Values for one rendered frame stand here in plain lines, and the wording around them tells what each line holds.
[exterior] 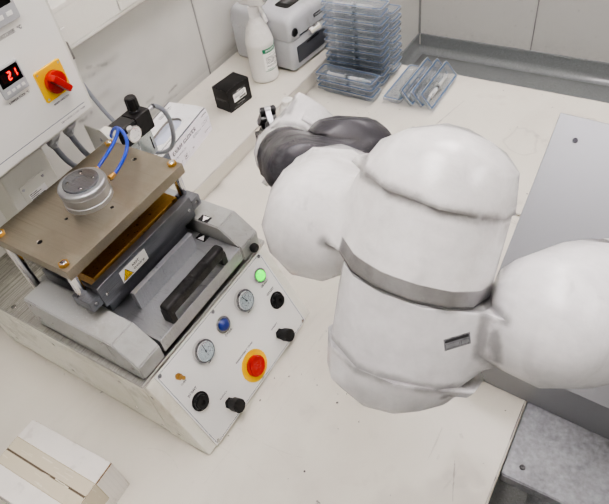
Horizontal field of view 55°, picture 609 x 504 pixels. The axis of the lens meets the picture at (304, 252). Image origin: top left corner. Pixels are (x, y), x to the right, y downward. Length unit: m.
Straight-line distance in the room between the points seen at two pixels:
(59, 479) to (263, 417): 0.34
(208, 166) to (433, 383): 1.18
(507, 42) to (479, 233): 2.98
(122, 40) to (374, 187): 1.32
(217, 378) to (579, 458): 0.61
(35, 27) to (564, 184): 0.87
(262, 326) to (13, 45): 0.62
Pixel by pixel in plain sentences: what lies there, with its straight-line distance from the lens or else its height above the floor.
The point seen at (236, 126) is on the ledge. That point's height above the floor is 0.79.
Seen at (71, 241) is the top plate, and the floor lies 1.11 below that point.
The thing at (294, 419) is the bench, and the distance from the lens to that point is 1.09.
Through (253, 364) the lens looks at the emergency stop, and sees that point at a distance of 1.10.
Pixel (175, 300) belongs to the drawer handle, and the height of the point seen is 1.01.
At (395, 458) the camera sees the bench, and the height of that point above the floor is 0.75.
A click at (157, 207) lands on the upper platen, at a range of 1.04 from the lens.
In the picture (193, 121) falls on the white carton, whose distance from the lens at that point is 1.58.
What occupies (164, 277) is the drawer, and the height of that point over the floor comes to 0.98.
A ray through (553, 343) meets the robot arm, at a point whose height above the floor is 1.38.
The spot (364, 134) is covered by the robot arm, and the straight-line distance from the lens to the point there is 0.77.
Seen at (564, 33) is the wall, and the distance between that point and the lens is 3.26.
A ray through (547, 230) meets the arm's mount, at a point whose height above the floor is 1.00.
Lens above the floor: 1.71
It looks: 47 degrees down
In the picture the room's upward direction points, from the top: 10 degrees counter-clockwise
